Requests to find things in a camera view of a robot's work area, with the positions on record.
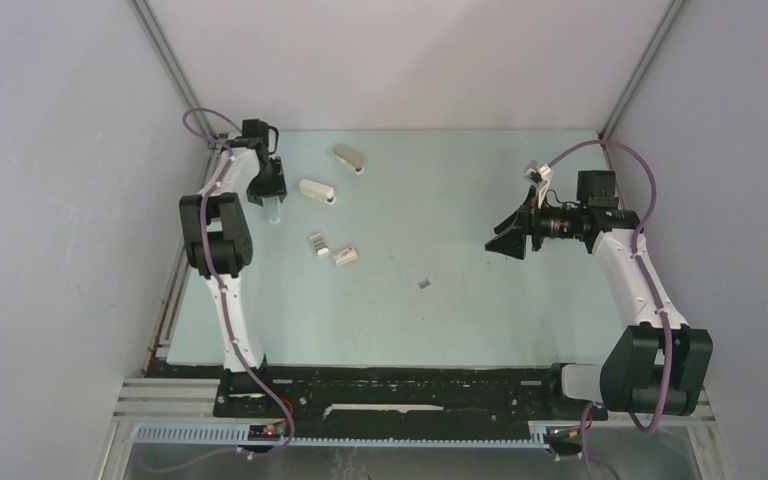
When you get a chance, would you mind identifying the olive green stapler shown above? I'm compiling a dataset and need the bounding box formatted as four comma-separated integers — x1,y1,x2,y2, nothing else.
333,144,366,175

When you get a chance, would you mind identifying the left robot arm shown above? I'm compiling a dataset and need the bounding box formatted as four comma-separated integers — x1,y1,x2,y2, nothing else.
179,119,288,417

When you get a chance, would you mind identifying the white staple box sleeve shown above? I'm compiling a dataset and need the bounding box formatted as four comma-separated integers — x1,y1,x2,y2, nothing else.
332,246,358,266

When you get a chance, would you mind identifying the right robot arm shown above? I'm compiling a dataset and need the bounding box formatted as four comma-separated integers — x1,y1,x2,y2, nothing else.
484,186,713,418

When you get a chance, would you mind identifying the open staple tray box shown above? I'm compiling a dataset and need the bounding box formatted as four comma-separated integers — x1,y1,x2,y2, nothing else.
309,232,330,257

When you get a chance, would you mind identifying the light blue stapler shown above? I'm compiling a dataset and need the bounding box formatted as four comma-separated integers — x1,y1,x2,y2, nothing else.
264,197,281,224

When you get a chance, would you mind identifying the left aluminium frame post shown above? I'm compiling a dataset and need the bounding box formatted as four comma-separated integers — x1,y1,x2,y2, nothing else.
127,0,201,111

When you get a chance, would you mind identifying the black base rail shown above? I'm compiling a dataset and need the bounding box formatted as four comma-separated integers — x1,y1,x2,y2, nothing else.
213,365,585,442

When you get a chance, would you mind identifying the white stapler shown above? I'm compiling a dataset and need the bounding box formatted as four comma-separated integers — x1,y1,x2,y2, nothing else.
298,179,336,205

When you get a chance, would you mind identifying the aluminium frame post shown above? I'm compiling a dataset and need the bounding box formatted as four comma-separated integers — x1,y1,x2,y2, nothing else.
127,0,201,111
599,0,689,139

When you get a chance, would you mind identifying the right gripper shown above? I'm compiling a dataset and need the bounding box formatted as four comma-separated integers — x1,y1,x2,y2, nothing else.
485,185,586,260

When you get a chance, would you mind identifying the right aluminium frame post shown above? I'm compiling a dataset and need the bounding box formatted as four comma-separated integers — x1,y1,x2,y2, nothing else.
599,0,689,139

